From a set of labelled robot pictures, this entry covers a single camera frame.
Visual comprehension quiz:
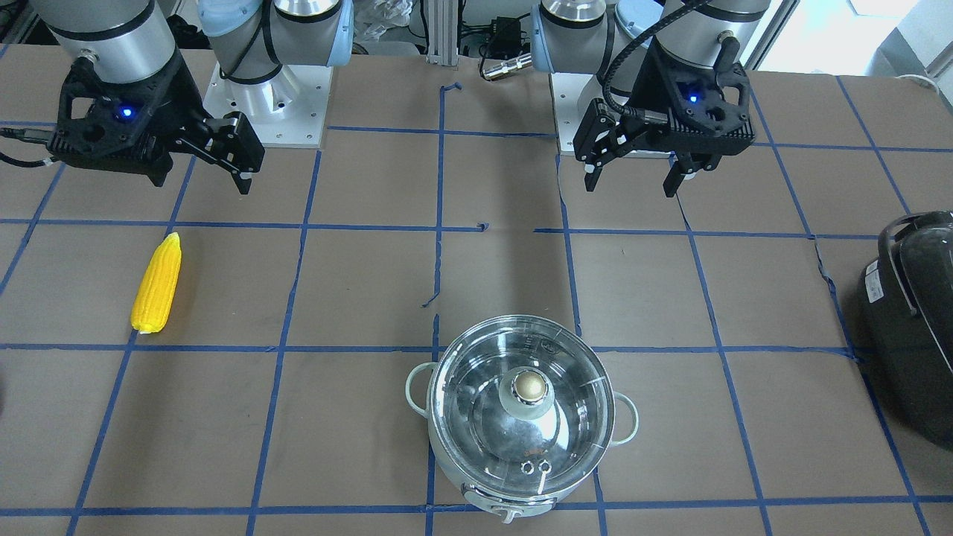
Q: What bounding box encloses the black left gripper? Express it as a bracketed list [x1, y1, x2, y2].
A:
[573, 37, 756, 198]

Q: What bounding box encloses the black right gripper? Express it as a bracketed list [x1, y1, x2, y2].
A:
[46, 51, 265, 196]

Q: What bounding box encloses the yellow corn cob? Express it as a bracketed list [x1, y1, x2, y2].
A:
[130, 232, 182, 334]

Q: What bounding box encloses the glass pot lid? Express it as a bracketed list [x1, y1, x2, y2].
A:
[427, 315, 616, 496]

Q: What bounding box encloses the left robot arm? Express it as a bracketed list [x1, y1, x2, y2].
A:
[530, 1, 770, 197]

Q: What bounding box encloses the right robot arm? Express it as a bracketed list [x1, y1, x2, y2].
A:
[25, 1, 354, 194]

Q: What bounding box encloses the pale green steel pot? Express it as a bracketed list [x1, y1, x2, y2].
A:
[405, 315, 640, 525]

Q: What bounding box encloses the silver metal connector plug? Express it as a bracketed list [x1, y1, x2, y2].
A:
[479, 52, 533, 82]

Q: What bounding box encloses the black rice cooker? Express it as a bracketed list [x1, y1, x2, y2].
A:
[860, 211, 952, 449]

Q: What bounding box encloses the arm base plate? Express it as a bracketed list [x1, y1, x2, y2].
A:
[203, 64, 336, 149]
[549, 71, 675, 159]

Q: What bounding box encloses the aluminium frame post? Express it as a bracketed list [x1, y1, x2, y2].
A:
[423, 0, 460, 70]

